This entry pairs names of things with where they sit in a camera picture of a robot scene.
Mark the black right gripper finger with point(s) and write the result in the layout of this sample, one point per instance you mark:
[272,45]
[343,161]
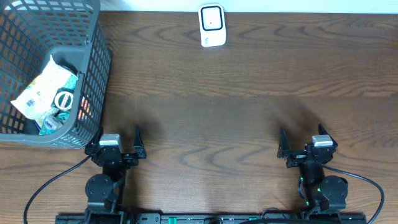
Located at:
[322,130]
[284,149]

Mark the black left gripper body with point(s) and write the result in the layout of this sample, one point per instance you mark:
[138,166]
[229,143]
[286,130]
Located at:
[115,155]

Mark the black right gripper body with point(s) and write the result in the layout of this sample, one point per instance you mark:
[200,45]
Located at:
[297,157]

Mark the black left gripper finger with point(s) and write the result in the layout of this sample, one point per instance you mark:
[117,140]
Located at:
[138,145]
[95,139]

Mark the green Zam-Buk ointment box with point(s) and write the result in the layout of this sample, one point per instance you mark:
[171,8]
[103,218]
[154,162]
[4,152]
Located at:
[63,99]

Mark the cream snack bag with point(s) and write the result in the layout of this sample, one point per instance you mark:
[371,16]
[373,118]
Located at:
[35,101]

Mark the teal white tissue packet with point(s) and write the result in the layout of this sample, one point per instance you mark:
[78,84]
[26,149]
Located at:
[63,116]

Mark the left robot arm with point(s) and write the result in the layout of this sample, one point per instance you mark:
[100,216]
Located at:
[105,190]

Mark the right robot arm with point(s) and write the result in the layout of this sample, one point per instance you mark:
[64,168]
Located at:
[325,195]

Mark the white barcode scanner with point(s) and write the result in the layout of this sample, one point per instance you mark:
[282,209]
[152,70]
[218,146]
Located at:
[212,25]

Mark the orange snack packet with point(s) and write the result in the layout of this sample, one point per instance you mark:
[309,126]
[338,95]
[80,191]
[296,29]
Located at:
[85,110]

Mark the grey plastic mesh basket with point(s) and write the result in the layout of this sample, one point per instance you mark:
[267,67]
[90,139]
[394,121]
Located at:
[69,30]

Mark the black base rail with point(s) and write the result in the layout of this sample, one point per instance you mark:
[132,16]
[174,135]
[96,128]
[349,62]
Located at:
[155,218]

